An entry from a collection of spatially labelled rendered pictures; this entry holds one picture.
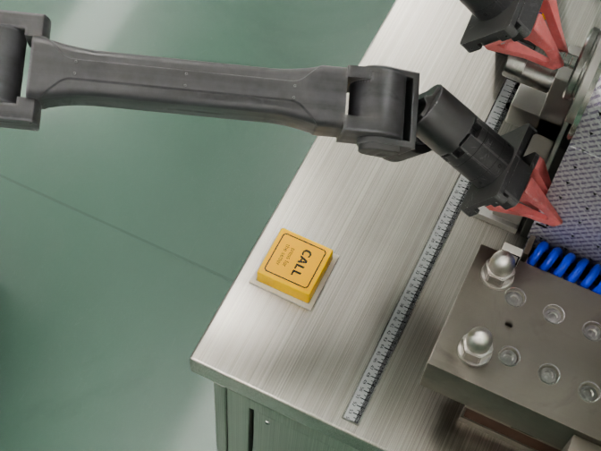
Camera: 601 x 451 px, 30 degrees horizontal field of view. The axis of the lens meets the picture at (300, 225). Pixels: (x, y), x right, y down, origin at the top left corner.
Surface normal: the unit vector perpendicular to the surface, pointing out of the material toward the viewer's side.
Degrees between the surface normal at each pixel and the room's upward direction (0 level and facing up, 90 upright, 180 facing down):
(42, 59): 21
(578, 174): 90
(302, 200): 0
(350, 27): 0
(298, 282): 0
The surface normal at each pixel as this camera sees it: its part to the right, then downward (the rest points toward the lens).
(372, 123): 0.10, -0.15
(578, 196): -0.43, 0.77
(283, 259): 0.05, -0.50
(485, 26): -0.70, -0.55
